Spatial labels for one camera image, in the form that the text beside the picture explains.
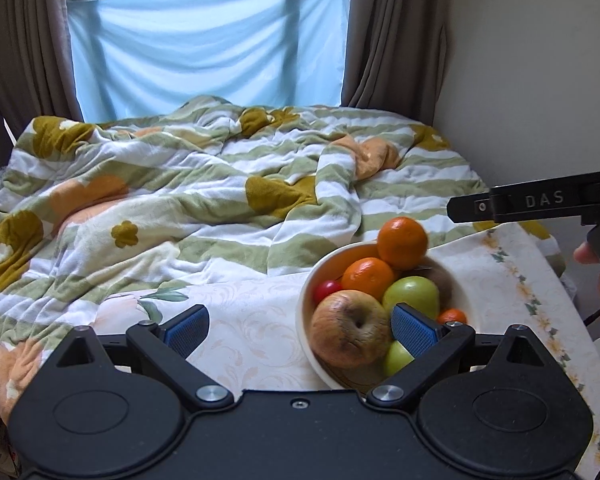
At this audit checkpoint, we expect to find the small green apple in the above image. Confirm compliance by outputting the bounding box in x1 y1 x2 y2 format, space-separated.
382 340 416 377

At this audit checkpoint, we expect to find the yellow wrinkled apple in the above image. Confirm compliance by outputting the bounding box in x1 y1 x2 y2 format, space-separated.
310 289 395 370

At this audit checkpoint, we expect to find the large green apple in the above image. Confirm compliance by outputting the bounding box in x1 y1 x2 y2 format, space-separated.
381 276 441 321

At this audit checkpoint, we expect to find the green striped floral blanket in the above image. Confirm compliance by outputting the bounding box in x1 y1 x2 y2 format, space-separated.
0 95 561 411

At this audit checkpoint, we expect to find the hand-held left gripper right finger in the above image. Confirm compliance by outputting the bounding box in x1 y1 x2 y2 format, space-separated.
367 302 546 408

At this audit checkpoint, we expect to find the light blue window cloth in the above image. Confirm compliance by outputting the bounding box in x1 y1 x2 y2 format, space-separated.
66 0 353 123

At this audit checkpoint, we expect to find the large orange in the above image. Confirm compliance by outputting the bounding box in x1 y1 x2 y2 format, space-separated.
377 216 429 271

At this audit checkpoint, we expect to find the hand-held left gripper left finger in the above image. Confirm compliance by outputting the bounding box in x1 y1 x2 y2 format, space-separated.
57 304 236 411

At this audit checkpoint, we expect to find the smooth orange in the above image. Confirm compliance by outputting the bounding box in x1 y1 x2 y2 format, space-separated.
341 257 397 300

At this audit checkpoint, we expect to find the brown curtain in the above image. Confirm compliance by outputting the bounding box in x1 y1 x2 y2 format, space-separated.
0 0 83 136
340 0 453 123

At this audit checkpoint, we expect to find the small red tomato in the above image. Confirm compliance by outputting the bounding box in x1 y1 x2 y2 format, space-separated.
313 280 344 306

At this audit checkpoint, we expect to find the brown kiwi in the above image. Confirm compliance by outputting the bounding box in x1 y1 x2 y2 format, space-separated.
426 262 455 311

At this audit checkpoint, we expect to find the cream floral tablecloth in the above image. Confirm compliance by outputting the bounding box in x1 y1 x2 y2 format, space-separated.
92 220 600 480

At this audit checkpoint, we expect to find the cream ceramic bowl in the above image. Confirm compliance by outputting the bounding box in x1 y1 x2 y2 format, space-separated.
296 241 481 392

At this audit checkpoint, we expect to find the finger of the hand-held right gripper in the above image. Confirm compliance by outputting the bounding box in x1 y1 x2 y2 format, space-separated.
447 176 583 224

